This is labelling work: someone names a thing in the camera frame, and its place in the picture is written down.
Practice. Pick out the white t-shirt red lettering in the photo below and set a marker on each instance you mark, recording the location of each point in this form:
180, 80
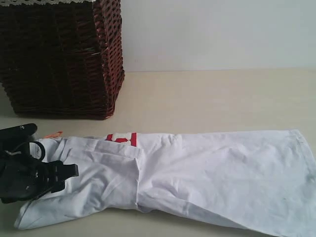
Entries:
263, 181

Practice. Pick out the brown wicker laundry basket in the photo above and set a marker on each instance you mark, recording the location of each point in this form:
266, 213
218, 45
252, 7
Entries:
62, 60

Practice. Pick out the white lace cloth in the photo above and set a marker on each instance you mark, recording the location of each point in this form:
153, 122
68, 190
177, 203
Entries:
40, 2

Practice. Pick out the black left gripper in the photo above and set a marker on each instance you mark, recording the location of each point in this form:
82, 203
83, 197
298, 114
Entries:
23, 179

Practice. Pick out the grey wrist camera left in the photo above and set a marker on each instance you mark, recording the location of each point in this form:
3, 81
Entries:
11, 137

